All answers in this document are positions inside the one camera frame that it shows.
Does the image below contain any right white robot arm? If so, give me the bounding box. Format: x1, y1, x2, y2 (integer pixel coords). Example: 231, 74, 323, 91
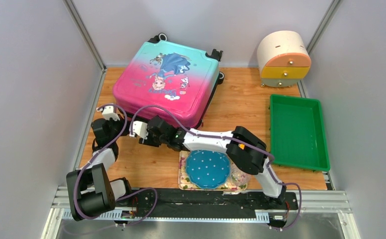
129, 116, 286, 209

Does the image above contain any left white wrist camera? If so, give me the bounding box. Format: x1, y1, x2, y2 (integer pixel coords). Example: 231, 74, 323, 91
96, 106, 120, 121

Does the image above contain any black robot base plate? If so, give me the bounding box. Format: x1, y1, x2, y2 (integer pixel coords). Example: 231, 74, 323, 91
116, 188, 299, 222

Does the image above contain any small clear glass bowl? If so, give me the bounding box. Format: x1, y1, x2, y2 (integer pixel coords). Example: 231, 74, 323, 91
229, 165, 251, 186

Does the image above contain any round pastel mini drawer cabinet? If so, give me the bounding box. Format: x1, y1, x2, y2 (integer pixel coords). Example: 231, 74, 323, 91
256, 30, 312, 88

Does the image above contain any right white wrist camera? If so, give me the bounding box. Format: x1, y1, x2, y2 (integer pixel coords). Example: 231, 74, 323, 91
129, 120, 148, 139

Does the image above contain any green plastic tray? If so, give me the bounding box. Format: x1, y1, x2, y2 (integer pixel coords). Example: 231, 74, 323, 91
269, 95, 331, 172

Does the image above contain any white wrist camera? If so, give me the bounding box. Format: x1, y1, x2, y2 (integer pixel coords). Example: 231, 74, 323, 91
129, 120, 148, 139
96, 106, 120, 121

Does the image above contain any blue polka dot plate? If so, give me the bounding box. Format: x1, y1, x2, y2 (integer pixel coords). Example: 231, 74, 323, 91
186, 150, 230, 189

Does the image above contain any floral rectangular tray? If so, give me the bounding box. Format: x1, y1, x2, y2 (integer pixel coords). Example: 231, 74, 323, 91
178, 151, 248, 191

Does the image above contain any aluminium frame rail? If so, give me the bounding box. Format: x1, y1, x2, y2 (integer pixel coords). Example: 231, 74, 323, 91
42, 187, 361, 239

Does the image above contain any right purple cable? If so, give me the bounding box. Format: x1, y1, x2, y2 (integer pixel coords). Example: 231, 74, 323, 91
129, 105, 302, 231

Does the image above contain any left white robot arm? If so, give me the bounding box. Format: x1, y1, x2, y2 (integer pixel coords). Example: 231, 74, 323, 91
66, 117, 134, 221

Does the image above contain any pink and teal kids suitcase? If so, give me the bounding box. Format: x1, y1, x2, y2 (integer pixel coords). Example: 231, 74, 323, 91
112, 33, 225, 129

